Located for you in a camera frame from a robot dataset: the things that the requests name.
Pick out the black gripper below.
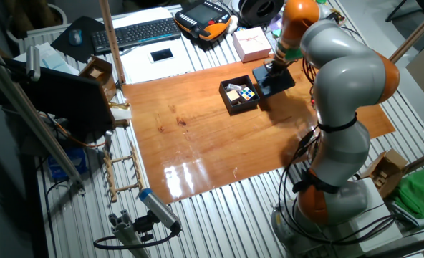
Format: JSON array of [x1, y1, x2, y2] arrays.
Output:
[[264, 59, 289, 81]]

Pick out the black gift box lid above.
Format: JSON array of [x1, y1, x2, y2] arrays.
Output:
[[251, 66, 296, 98]]

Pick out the pink gift box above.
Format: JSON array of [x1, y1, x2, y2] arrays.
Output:
[[232, 27, 273, 64]]

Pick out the black gift box base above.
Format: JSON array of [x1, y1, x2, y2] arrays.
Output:
[[218, 74, 261, 115]]

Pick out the open cardboard box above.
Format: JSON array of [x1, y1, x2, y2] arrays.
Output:
[[360, 148, 410, 200], [78, 56, 118, 103]]

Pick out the white box gold ribbon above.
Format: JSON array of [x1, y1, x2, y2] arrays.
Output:
[[107, 101, 133, 129]]

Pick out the white base box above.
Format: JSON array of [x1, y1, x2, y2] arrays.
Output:
[[322, 177, 405, 254]]

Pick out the colourful puzzle cube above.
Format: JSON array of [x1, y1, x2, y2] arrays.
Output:
[[238, 86, 256, 102]]

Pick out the purple plastic bag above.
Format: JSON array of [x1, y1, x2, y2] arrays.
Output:
[[268, 14, 283, 34]]

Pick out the black filament spool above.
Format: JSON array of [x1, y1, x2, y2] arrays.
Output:
[[237, 0, 285, 28]]

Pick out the golden glass ornament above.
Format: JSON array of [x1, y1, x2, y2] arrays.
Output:
[[327, 9, 344, 27]]

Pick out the black orange teach pendant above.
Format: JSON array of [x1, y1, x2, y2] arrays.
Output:
[[173, 0, 233, 42]]

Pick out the white paper sheet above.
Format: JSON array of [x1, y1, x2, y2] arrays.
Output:
[[120, 37, 197, 85]]

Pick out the wooden board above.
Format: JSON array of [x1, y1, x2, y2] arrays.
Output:
[[121, 38, 396, 205]]

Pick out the white smartphone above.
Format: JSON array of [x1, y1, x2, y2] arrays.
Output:
[[148, 47, 175, 64]]

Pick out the black keyboard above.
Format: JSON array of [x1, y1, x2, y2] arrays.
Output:
[[90, 17, 183, 55]]

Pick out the silver metal cylinder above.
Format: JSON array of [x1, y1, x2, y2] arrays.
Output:
[[103, 129, 115, 153]]

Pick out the green cloth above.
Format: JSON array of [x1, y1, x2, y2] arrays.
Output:
[[390, 163, 424, 219]]

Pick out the wooden rack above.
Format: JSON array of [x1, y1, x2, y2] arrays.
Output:
[[102, 141, 145, 204]]

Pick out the blue computer mouse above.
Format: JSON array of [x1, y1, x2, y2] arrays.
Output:
[[68, 28, 83, 47]]

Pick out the black monitor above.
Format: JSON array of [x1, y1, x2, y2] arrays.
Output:
[[0, 59, 116, 143]]

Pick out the black mouse pad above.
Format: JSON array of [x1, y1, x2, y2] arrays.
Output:
[[49, 16, 107, 64]]

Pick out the aluminium profile piece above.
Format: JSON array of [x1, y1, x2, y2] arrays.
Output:
[[107, 209, 152, 258]]

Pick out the white round bin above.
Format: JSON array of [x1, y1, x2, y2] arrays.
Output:
[[4, 2, 69, 46]]

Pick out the light blue papers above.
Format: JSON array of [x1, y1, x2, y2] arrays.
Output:
[[13, 42, 80, 76]]

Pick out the blue packet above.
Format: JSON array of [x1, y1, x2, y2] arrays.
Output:
[[47, 146, 90, 182]]

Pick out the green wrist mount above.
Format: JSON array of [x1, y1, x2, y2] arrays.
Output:
[[272, 28, 304, 62]]

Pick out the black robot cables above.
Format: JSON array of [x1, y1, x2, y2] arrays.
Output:
[[276, 53, 406, 248]]

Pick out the silver camera blue cap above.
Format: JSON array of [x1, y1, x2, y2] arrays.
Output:
[[138, 188, 183, 236]]

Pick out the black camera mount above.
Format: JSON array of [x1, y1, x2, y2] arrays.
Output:
[[132, 211, 159, 243]]

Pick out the orange cable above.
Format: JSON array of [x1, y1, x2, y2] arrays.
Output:
[[49, 113, 107, 148]]

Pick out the black camera cable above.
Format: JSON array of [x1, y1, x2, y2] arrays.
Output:
[[92, 229, 179, 251]]

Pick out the aluminium frame beam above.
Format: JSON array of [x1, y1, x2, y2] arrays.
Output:
[[0, 49, 86, 194]]

